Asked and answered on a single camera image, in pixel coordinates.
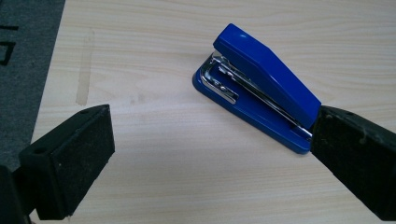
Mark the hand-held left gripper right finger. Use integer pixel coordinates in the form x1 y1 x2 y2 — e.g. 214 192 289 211
310 105 396 221

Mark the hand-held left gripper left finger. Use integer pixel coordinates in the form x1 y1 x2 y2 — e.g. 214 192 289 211
19 104 116 221

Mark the blue stapler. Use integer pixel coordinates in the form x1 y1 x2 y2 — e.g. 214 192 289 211
191 22 322 155

